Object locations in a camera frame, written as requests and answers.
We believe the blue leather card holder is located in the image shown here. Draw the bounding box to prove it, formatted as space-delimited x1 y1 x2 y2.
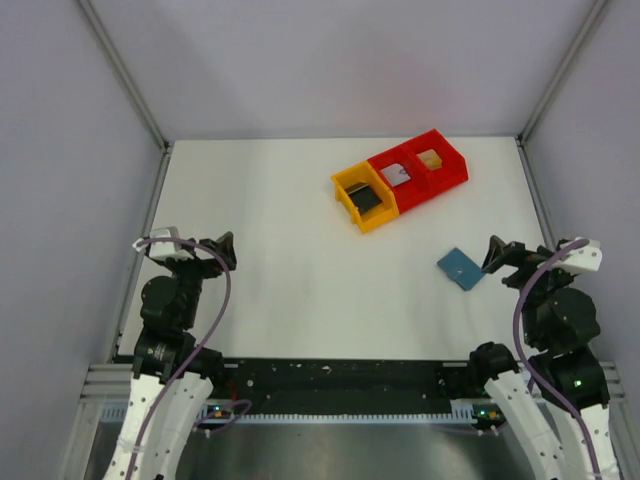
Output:
436 248 484 292

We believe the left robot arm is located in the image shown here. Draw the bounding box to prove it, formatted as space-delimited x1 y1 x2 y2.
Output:
104 227 237 479

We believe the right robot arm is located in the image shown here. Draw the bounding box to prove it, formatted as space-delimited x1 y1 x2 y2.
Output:
469 236 621 479

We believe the gold card in red bin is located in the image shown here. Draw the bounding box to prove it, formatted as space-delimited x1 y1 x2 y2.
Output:
418 149 443 171

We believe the silver card in red bin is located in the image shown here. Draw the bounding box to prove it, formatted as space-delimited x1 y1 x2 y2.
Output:
381 163 411 187

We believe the black card in yellow bin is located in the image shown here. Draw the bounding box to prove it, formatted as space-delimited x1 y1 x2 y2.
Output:
346 182 382 215

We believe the far red plastic bin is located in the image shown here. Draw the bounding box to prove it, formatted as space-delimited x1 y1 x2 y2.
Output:
402 129 469 195

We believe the red plastic bin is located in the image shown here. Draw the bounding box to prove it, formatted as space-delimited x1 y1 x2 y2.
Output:
368 146 432 214
402 129 469 195

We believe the middle red plastic bin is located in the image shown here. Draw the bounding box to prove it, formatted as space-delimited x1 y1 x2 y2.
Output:
368 146 432 214

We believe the yellow plastic bin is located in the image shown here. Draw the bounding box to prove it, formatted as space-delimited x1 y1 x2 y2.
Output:
331 161 399 233

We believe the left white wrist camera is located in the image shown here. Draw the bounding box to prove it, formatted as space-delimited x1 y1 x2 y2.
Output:
132 226 193 261

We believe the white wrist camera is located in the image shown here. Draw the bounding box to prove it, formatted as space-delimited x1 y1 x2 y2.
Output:
553 239 602 275
132 226 193 261

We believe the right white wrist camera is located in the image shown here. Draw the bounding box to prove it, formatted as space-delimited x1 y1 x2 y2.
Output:
553 239 602 275

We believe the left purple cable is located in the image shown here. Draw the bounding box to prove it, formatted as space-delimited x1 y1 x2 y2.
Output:
122 237 254 480

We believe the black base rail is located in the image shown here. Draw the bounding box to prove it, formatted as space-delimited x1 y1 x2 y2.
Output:
112 354 531 419

